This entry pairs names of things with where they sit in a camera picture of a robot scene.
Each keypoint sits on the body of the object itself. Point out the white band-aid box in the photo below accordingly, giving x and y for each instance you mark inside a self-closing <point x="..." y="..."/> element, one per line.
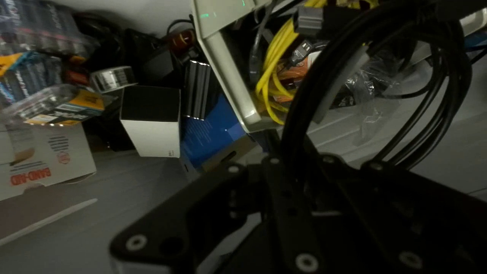
<point x="39" y="161"/>

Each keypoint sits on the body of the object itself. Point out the clear plastic battery pack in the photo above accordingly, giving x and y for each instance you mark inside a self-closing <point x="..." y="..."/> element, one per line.
<point x="32" y="55"/>

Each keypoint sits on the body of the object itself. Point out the blue box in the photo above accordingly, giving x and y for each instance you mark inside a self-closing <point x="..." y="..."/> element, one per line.
<point x="210" y="137"/>

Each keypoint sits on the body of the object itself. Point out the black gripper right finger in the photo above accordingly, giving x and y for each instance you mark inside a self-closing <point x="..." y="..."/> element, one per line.
<point x="354" y="184"/>

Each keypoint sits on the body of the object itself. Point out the silver tape roll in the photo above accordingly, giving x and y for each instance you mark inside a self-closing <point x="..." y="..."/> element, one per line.
<point x="112" y="79"/>

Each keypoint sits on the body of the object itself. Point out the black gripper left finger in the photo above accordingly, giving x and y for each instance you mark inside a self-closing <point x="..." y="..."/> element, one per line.
<point x="283" y="183"/>

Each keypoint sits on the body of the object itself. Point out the white box with black top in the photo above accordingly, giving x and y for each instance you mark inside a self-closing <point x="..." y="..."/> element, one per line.
<point x="150" y="123"/>

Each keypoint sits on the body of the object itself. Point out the yellow flat package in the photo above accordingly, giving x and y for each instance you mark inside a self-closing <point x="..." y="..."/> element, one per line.
<point x="80" y="103"/>

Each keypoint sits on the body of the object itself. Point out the black ribbed metal device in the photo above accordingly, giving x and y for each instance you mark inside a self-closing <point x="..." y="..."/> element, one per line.
<point x="196" y="90"/>

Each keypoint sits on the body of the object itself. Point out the white compartment divider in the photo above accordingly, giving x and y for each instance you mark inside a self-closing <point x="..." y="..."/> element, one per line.
<point x="228" y="70"/>

